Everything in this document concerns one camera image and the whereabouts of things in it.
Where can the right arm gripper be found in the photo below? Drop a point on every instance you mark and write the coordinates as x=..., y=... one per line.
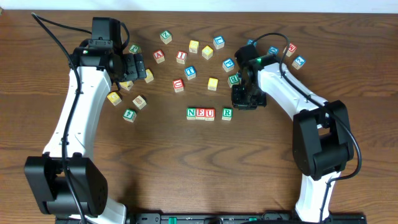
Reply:
x=249, y=100

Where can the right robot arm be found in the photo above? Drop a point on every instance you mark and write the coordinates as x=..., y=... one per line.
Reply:
x=321, y=144

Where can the yellow letter K block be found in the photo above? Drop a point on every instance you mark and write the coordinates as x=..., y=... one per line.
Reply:
x=126, y=85

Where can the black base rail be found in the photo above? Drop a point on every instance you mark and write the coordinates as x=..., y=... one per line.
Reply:
x=268, y=217

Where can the blue letter T block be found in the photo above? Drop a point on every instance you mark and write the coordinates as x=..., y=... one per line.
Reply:
x=190, y=72

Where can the pineapple B wooden block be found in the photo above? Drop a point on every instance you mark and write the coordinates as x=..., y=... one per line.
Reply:
x=139, y=102

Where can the green letter R block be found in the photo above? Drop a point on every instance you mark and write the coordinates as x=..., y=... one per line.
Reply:
x=227, y=114

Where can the red letter E block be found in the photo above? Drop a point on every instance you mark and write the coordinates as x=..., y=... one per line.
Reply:
x=200, y=113

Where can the green letter Z block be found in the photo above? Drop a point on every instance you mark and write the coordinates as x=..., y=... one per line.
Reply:
x=166, y=37

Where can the red letter M block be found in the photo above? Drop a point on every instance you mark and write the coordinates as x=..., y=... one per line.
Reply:
x=289, y=50

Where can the red letter I block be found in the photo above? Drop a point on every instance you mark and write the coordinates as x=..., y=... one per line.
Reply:
x=181, y=57

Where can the blue number 2 block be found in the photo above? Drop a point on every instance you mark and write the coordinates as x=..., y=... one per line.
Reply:
x=298, y=62

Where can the blue letter P block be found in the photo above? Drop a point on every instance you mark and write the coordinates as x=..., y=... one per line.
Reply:
x=228, y=65

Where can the yellow letter O block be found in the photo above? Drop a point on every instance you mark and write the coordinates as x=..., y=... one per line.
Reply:
x=149, y=76

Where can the green letter B block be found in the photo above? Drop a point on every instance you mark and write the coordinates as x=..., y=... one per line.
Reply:
x=233, y=80

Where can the blue letter D block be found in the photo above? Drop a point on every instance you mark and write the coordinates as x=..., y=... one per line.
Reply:
x=251, y=42

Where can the red letter U block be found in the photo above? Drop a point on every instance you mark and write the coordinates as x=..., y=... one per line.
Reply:
x=178, y=85

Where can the blue letter L block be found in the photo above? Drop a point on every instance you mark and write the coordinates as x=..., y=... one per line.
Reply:
x=219, y=42

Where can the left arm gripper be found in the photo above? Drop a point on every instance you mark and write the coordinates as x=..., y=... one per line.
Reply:
x=137, y=66

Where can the yellow block back row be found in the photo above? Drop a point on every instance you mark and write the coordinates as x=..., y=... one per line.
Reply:
x=193, y=46

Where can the yellow letter G block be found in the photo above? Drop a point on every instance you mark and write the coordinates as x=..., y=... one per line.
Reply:
x=114, y=97

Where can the yellow letter S block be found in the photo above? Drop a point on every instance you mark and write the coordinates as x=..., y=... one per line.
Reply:
x=213, y=84

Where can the red letter A block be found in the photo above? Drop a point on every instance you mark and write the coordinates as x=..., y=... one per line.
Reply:
x=159, y=56

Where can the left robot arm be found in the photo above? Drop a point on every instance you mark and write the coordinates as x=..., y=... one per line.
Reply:
x=64, y=179

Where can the yellow block with animal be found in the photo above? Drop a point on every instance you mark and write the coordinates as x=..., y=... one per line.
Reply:
x=207, y=52

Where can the green letter N block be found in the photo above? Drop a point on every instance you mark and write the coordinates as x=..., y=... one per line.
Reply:
x=191, y=113

